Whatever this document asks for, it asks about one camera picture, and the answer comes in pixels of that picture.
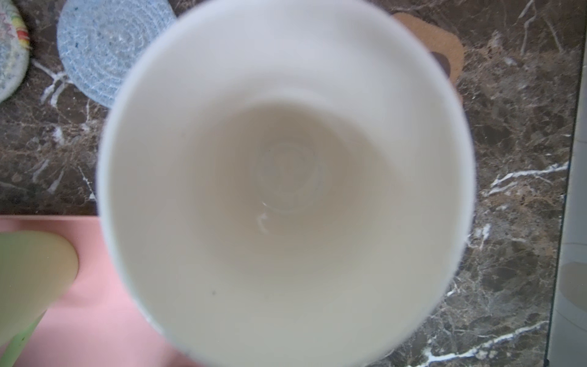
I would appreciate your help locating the cork paw coaster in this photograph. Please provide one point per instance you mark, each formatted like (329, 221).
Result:
(444, 46)

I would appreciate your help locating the blue woven coaster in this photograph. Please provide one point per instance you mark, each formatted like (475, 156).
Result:
(98, 41)

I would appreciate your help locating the green mug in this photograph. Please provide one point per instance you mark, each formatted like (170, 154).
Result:
(37, 268)

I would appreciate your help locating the multicolour woven coaster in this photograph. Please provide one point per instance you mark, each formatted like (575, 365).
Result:
(15, 49)

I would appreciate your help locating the pink plastic tray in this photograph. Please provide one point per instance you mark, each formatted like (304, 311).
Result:
(95, 323)

